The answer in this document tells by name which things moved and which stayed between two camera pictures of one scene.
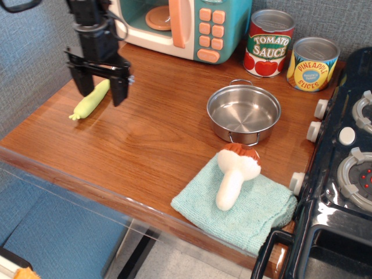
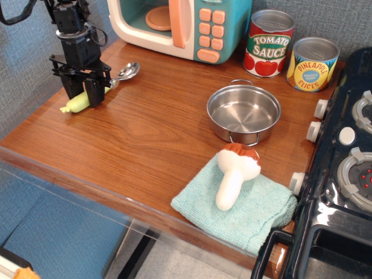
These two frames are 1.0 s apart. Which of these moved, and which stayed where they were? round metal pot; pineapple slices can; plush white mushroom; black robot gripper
Moved: black robot gripper
Stayed: plush white mushroom; pineapple slices can; round metal pot
